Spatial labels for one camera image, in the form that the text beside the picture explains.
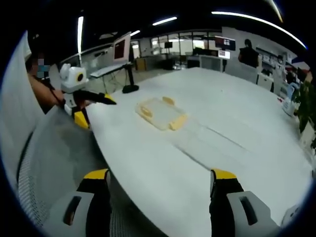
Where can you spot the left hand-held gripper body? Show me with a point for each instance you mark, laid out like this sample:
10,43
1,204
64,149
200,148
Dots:
72,80

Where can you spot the wall screen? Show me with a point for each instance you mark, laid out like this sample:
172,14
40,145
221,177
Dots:
223,47

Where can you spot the black monitor stand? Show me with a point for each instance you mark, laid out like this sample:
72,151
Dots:
130,85

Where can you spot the white box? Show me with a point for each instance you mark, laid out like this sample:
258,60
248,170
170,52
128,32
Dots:
288,103

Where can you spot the cardboard box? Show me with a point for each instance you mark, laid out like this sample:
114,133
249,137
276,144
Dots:
140,64

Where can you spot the computer monitor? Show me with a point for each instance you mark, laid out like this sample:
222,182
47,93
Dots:
121,48

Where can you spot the clear box with plastic buckle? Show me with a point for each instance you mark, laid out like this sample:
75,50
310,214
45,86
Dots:
160,113

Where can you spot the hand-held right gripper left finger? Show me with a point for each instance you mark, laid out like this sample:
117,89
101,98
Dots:
98,212

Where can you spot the white mesh office chair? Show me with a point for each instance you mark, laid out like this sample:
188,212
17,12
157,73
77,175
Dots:
49,153

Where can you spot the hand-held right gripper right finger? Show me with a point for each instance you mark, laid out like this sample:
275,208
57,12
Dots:
222,212

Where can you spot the white cabinet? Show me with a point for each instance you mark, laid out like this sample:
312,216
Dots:
211,63

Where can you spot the green potted plant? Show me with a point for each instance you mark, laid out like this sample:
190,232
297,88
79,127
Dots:
306,106

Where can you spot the white desk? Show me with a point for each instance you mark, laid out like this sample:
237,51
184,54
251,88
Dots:
106,70

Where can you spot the ceiling light strip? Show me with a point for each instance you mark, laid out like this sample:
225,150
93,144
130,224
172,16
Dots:
165,21
259,22
135,33
80,34

